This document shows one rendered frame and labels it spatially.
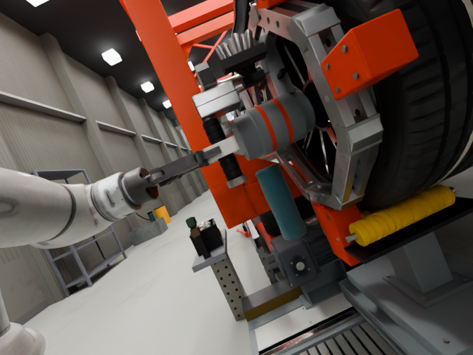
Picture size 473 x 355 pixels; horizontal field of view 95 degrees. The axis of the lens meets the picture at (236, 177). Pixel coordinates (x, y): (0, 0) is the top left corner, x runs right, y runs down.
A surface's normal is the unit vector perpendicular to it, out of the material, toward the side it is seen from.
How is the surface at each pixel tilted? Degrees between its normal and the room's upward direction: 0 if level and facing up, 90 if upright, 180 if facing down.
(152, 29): 90
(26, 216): 125
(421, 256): 90
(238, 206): 90
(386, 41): 90
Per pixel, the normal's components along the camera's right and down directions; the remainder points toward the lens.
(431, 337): -0.41, -0.91
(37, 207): 1.00, -0.04
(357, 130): 0.05, 0.03
